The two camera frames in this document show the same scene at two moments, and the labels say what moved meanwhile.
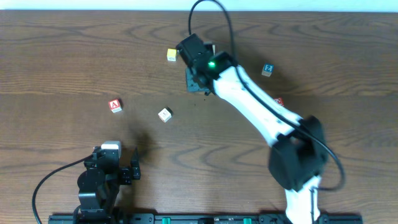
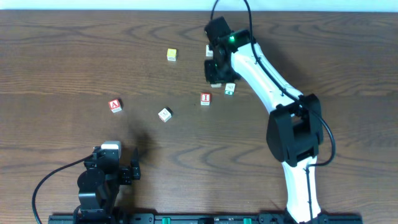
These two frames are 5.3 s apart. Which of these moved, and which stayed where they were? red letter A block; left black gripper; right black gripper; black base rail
Moved: right black gripper
Stayed: black base rail; left black gripper; red letter A block
